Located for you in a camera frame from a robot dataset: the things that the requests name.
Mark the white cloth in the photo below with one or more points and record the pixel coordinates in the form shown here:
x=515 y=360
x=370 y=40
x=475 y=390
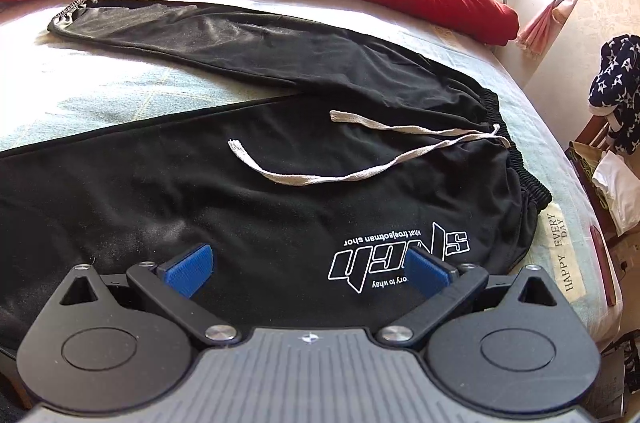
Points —
x=620 y=188

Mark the wooden chair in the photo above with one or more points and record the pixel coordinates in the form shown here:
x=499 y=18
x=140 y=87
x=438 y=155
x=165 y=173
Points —
x=590 y=128

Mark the dark star-print garment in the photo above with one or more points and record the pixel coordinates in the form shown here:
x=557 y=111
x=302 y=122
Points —
x=617 y=88

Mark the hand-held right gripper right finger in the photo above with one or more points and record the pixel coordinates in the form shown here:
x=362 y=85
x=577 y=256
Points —
x=425 y=270

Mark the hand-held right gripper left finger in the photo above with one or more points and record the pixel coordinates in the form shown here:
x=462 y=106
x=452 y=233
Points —
x=192 y=270

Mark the bed with green plaid sheet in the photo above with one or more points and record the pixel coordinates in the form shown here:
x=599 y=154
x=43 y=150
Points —
x=100 y=78

